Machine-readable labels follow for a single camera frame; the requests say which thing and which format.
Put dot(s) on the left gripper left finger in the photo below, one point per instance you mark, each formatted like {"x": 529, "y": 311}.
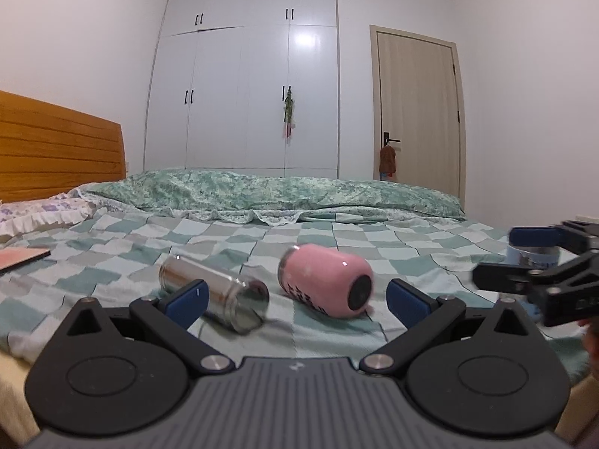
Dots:
{"x": 165, "y": 322}

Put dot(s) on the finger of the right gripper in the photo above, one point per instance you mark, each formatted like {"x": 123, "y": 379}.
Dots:
{"x": 575, "y": 275}
{"x": 574, "y": 236}

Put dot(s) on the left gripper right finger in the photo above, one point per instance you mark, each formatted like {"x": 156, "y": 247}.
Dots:
{"x": 428, "y": 322}

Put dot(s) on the pink insulated cup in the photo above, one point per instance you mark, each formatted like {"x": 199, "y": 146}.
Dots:
{"x": 336, "y": 284}

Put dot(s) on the blue cartoon cup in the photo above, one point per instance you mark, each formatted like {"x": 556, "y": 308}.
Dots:
{"x": 534, "y": 257}

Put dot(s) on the stainless steel cup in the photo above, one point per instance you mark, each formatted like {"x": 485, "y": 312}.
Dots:
{"x": 238, "y": 302}

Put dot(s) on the person's right hand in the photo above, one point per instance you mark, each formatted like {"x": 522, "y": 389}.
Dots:
{"x": 591, "y": 343}

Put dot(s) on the green checkered bed sheet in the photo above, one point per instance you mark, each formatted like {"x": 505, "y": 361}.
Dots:
{"x": 117, "y": 258}

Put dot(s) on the green floral duvet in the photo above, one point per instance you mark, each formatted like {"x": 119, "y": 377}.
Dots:
{"x": 237, "y": 198}

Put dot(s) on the purple floral pillow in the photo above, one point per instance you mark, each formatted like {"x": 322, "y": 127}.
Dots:
{"x": 19, "y": 218}

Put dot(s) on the pink book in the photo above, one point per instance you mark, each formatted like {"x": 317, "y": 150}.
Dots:
{"x": 13, "y": 257}

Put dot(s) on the wooden headboard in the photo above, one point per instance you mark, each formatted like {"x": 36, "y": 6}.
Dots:
{"x": 47, "y": 149}

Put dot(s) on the beige wooden door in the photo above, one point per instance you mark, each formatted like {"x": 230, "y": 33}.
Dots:
{"x": 418, "y": 99}

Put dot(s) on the green hanging ornament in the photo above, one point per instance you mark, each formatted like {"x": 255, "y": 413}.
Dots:
{"x": 288, "y": 114}

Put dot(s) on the white wardrobe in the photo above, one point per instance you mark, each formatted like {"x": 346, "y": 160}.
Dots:
{"x": 220, "y": 74}

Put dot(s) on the black door handle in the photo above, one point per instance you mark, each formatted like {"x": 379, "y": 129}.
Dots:
{"x": 387, "y": 140}

